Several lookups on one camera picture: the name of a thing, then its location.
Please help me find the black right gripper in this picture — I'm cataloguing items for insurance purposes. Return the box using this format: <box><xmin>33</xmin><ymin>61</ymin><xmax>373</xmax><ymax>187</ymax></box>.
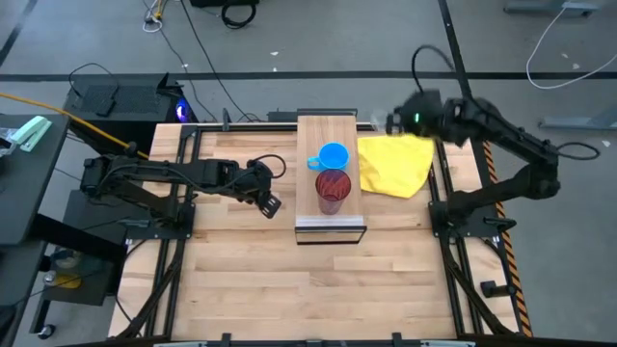
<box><xmin>385</xmin><ymin>90</ymin><xmax>445</xmax><ymax>139</ymax></box>

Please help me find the clear plastic cup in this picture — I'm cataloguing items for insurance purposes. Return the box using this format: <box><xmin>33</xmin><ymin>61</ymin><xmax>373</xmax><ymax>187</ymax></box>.
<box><xmin>369</xmin><ymin>109</ymin><xmax>389</xmax><ymax>132</ymax></box>

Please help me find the blue plastic mug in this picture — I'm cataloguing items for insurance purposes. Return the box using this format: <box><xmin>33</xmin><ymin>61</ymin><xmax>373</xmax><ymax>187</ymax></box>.
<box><xmin>307</xmin><ymin>142</ymin><xmax>351</xmax><ymax>173</ymax></box>

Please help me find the red translucent tumbler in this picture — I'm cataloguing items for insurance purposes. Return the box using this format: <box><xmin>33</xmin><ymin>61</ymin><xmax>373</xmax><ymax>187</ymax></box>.
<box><xmin>314</xmin><ymin>168</ymin><xmax>353</xmax><ymax>216</ymax></box>

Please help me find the wooden shelf with black legs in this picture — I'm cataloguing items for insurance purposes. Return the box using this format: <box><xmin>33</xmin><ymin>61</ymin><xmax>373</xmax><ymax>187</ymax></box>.
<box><xmin>293</xmin><ymin>108</ymin><xmax>368</xmax><ymax>246</ymax></box>

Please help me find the yellow cloth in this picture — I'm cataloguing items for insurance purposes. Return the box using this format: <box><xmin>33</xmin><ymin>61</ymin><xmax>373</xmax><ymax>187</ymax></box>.
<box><xmin>357</xmin><ymin>133</ymin><xmax>436</xmax><ymax>200</ymax></box>

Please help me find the black computer case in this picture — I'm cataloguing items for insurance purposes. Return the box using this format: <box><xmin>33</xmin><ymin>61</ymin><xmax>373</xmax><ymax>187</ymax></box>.
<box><xmin>64</xmin><ymin>72</ymin><xmax>195</xmax><ymax>146</ymax></box>

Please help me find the small black power adapter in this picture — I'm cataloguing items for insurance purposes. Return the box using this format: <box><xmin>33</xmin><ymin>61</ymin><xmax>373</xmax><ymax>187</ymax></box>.
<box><xmin>94</xmin><ymin>85</ymin><xmax>120</xmax><ymax>119</ymax></box>

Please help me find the grey metal stand foot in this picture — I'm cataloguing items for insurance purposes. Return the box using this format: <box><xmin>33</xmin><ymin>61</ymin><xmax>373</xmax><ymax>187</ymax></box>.
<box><xmin>538</xmin><ymin>106</ymin><xmax>617</xmax><ymax>131</ymax></box>
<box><xmin>503</xmin><ymin>0</ymin><xmax>602</xmax><ymax>16</ymax></box>

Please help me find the black equipment cart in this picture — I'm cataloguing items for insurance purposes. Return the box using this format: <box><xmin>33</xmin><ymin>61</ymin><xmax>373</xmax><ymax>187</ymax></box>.
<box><xmin>28</xmin><ymin>190</ymin><xmax>129</xmax><ymax>339</ymax></box>

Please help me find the yellow tape roll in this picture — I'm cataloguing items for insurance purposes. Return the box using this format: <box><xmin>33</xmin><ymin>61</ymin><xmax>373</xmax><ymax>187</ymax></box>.
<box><xmin>53</xmin><ymin>272</ymin><xmax>83</xmax><ymax>290</ymax></box>

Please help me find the mint green stapler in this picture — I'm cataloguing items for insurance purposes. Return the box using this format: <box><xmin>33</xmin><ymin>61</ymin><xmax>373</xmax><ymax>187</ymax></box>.
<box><xmin>11</xmin><ymin>115</ymin><xmax>53</xmax><ymax>153</ymax></box>

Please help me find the black side table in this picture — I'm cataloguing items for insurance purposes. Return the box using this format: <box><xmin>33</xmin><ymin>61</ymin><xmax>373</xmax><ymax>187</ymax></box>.
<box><xmin>0</xmin><ymin>113</ymin><xmax>71</xmax><ymax>309</ymax></box>

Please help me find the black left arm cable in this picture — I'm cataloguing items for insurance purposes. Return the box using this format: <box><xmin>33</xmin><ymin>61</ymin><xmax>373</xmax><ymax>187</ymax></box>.
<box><xmin>248</xmin><ymin>153</ymin><xmax>288</xmax><ymax>180</ymax></box>

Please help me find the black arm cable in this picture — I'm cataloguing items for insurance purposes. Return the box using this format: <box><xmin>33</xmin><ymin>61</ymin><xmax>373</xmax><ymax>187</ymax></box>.
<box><xmin>248</xmin><ymin>153</ymin><xmax>288</xmax><ymax>180</ymax></box>
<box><xmin>411</xmin><ymin>44</ymin><xmax>457</xmax><ymax>97</ymax></box>

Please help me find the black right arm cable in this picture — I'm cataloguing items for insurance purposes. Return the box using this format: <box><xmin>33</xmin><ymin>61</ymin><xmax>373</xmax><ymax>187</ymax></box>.
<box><xmin>411</xmin><ymin>44</ymin><xmax>457</xmax><ymax>97</ymax></box>

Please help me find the long black floor cable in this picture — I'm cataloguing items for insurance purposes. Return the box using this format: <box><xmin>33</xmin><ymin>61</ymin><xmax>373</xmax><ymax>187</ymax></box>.
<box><xmin>178</xmin><ymin>0</ymin><xmax>261</xmax><ymax>122</ymax></box>

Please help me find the white floor cable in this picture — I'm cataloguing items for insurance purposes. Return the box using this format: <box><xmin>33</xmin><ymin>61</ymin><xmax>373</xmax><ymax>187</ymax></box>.
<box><xmin>524</xmin><ymin>3</ymin><xmax>617</xmax><ymax>91</ymax></box>

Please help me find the black coiled floor cable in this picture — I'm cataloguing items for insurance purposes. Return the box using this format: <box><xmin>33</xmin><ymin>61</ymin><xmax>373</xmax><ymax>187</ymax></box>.
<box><xmin>220</xmin><ymin>0</ymin><xmax>259</xmax><ymax>30</ymax></box>

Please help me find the white cable bundle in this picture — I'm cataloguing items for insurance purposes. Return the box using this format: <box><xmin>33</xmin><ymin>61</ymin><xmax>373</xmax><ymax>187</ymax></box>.
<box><xmin>141</xmin><ymin>0</ymin><xmax>168</xmax><ymax>34</ymax></box>

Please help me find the yellow power cable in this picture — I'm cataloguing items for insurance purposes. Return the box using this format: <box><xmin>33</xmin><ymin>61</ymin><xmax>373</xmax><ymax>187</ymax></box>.
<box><xmin>0</xmin><ymin>92</ymin><xmax>150</xmax><ymax>160</ymax></box>

